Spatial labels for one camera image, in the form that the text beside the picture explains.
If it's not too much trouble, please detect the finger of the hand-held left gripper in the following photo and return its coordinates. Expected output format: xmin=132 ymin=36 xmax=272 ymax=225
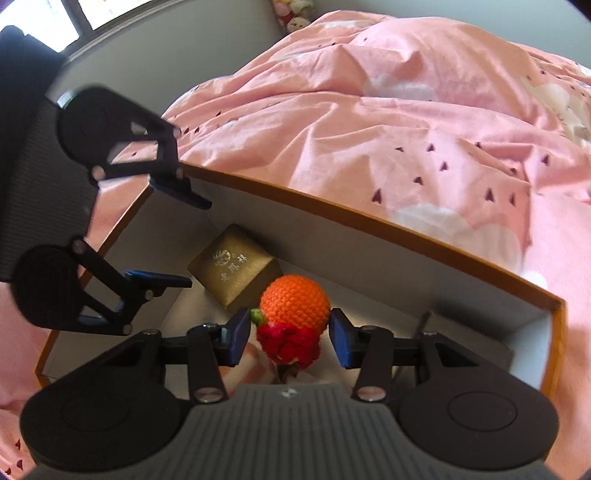
xmin=90 ymin=117 xmax=213 ymax=210
xmin=71 ymin=237 xmax=193 ymax=334

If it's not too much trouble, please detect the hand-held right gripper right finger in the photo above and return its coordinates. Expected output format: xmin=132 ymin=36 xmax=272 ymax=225
xmin=329 ymin=308 xmax=455 ymax=402

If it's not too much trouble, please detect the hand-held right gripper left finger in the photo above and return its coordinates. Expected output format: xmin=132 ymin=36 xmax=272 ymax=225
xmin=126 ymin=308 xmax=253 ymax=403

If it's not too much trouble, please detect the pink embossed wallet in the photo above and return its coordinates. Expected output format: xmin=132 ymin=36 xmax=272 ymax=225
xmin=219 ymin=342 xmax=283 ymax=384

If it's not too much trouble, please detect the crocheted orange with red flower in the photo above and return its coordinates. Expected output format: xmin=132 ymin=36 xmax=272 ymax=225
xmin=249 ymin=274 xmax=332 ymax=384

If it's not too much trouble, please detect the orange cardboard box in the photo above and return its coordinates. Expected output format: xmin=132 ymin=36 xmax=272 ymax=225
xmin=34 ymin=161 xmax=567 ymax=402

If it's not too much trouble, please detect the small gold box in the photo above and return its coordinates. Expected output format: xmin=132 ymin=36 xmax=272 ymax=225
xmin=187 ymin=224 xmax=282 ymax=311

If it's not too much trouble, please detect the small grey box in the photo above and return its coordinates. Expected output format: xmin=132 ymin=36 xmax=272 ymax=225
xmin=418 ymin=311 xmax=514 ymax=371

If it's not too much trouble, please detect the window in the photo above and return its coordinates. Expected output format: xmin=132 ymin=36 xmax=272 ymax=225
xmin=0 ymin=0 xmax=155 ymax=52

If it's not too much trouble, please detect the pile of plush toys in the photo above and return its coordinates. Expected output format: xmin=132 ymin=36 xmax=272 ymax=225
xmin=271 ymin=0 xmax=315 ymax=34

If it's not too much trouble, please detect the pink printed blanket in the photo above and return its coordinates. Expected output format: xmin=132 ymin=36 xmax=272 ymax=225
xmin=0 ymin=11 xmax=591 ymax=480

